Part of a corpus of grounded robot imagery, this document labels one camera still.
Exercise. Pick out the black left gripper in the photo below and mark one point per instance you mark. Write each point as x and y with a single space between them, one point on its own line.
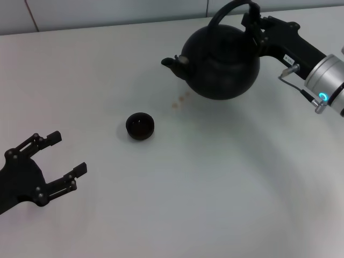
21 182

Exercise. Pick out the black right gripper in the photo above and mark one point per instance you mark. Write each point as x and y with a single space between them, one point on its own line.
285 43

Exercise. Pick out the small black teacup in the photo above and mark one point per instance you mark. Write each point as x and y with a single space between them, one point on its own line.
139 131

